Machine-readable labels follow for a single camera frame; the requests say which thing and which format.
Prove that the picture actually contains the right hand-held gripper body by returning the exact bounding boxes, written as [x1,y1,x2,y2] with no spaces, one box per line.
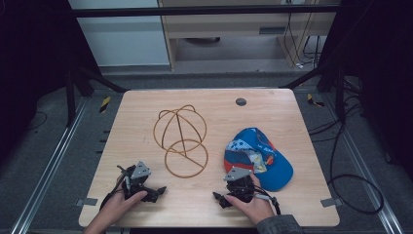
[222,166,257,204]

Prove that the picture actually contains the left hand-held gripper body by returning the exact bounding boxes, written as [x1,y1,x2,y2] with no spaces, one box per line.
[116,160,153,201]

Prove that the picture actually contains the person's right hand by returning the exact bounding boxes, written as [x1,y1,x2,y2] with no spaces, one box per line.
[223,173,276,226]

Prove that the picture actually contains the person's left hand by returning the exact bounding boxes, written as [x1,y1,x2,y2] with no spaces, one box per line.
[96,190,149,226]

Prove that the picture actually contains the blue baseball cap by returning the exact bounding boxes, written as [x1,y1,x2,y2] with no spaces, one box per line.
[223,127,295,192]

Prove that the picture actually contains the grey tape tab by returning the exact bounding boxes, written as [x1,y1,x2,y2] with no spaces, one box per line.
[319,197,344,209]
[75,197,98,208]

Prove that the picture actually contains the yellow black tape strip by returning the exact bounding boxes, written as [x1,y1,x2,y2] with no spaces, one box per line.
[306,93,325,108]
[98,96,112,114]

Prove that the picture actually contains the black metal stand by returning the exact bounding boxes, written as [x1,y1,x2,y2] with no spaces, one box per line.
[63,61,131,129]
[278,60,347,122]

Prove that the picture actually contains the white cabinet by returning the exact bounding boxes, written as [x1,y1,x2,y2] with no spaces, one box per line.
[67,0,171,68]

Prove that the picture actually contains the dark curtain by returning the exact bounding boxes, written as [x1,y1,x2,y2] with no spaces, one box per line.
[318,0,413,183]
[0,0,100,165]

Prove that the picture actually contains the light wooden desk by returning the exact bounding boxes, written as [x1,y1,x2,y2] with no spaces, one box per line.
[157,0,342,71]

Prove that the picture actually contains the golden wire hat stand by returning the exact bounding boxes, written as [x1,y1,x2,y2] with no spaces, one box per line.
[152,103,209,179]

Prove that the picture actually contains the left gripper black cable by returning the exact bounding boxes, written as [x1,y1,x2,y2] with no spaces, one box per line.
[98,164,131,211]

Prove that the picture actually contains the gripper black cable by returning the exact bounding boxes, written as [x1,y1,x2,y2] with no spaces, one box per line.
[249,184,282,216]
[98,164,131,211]

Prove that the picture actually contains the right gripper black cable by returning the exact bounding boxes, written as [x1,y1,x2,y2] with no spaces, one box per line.
[249,184,282,216]

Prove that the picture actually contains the aluminium floor rail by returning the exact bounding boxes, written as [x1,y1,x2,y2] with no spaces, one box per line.
[11,97,90,234]
[322,93,405,234]

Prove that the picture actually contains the long black floor cable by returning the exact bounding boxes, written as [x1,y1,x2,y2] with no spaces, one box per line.
[307,93,386,215]

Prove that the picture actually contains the thin black floor cable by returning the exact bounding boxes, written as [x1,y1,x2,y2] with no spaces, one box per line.
[26,110,49,132]

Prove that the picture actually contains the black cables behind desk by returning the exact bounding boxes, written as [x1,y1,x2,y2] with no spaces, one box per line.
[282,12,323,70]

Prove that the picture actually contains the black horizontal frame bar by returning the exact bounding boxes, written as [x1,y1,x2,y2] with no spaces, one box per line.
[69,4,342,19]

